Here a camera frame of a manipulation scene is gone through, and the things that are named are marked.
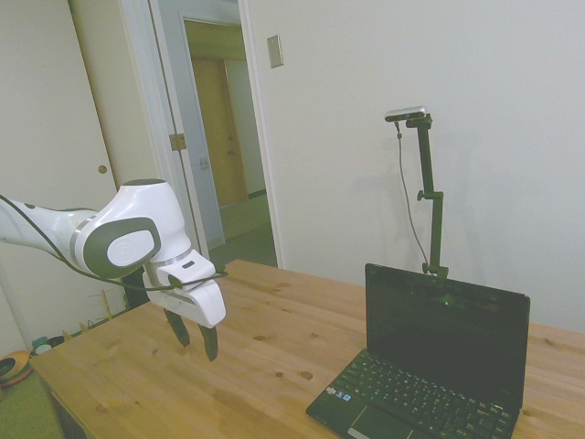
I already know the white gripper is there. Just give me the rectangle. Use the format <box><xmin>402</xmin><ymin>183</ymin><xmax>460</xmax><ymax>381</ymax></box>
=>
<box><xmin>144</xmin><ymin>269</ymin><xmax>228</xmax><ymax>363</ymax></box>

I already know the black Asus laptop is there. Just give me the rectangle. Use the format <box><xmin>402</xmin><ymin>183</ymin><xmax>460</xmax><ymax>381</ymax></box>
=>
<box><xmin>304</xmin><ymin>262</ymin><xmax>532</xmax><ymax>439</ymax></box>

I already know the wooden peg rack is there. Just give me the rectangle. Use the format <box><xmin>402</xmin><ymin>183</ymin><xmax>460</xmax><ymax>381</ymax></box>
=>
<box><xmin>61</xmin><ymin>287</ymin><xmax>116</xmax><ymax>342</ymax></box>

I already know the white room door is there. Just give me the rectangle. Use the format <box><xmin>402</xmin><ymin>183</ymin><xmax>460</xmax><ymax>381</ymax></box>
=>
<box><xmin>148</xmin><ymin>0</ymin><xmax>226</xmax><ymax>264</ymax></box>

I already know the orange bowl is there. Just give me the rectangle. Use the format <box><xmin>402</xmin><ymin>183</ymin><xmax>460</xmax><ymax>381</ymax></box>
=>
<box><xmin>0</xmin><ymin>349</ymin><xmax>33</xmax><ymax>383</ymax></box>

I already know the wooden hallway door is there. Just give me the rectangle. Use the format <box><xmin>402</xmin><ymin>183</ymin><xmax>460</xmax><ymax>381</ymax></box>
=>
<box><xmin>191</xmin><ymin>57</ymin><xmax>250</xmax><ymax>208</ymax></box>

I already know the white closet door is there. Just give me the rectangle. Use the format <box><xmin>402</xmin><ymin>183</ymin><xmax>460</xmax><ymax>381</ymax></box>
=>
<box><xmin>68</xmin><ymin>0</ymin><xmax>171</xmax><ymax>196</ymax></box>

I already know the white door frame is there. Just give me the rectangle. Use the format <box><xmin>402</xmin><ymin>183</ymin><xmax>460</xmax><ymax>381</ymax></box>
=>
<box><xmin>119</xmin><ymin>0</ymin><xmax>285</xmax><ymax>270</ymax></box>

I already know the black articulated camera stand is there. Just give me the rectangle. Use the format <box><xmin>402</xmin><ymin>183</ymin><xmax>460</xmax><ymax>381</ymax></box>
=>
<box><xmin>405</xmin><ymin>113</ymin><xmax>452</xmax><ymax>279</ymax></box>

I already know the grey camera cable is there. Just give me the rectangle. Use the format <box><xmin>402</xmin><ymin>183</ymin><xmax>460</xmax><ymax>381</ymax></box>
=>
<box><xmin>393</xmin><ymin>121</ymin><xmax>433</xmax><ymax>273</ymax></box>

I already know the metal wall switch plate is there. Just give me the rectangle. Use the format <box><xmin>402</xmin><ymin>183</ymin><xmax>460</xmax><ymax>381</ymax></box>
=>
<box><xmin>267</xmin><ymin>34</ymin><xmax>284</xmax><ymax>70</ymax></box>

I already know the silver camera on stand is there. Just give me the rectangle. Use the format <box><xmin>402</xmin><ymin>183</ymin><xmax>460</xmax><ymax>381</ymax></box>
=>
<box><xmin>384</xmin><ymin>105</ymin><xmax>430</xmax><ymax>123</ymax></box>

